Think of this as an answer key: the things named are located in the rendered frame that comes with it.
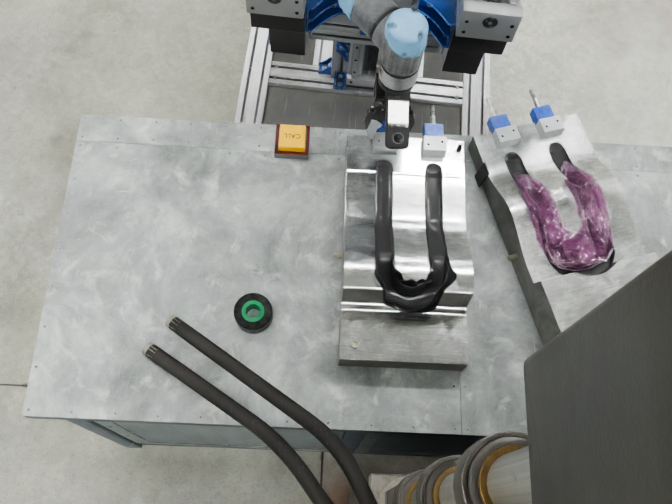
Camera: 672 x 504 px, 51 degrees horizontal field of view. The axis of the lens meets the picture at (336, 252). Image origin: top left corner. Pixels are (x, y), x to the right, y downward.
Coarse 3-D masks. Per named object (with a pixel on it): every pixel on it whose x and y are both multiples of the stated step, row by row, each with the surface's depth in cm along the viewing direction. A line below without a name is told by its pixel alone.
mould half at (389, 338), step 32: (352, 160) 153; (416, 160) 153; (448, 160) 154; (352, 192) 150; (416, 192) 151; (448, 192) 151; (352, 224) 147; (416, 224) 148; (448, 224) 149; (352, 256) 140; (416, 256) 141; (448, 256) 142; (352, 288) 138; (448, 288) 138; (352, 320) 143; (384, 320) 143; (416, 320) 143; (448, 320) 143; (352, 352) 140; (384, 352) 140; (416, 352) 141; (448, 352) 141
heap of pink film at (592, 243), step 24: (576, 168) 155; (528, 192) 150; (576, 192) 150; (600, 192) 150; (552, 216) 148; (600, 216) 149; (552, 240) 147; (576, 240) 148; (600, 240) 147; (576, 264) 146
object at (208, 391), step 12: (144, 348) 142; (156, 348) 142; (156, 360) 141; (168, 360) 140; (168, 372) 140; (180, 372) 139; (192, 372) 139; (192, 384) 137; (204, 384) 137; (204, 396) 137; (216, 396) 136; (228, 396) 136; (228, 408) 134; (240, 408) 134; (240, 420) 134
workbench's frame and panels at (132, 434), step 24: (96, 432) 178; (120, 432) 181; (144, 432) 181; (168, 432) 180; (192, 432) 178; (216, 432) 176; (240, 432) 174; (288, 432) 171; (336, 432) 165; (360, 432) 159; (384, 432) 143; (432, 456) 211
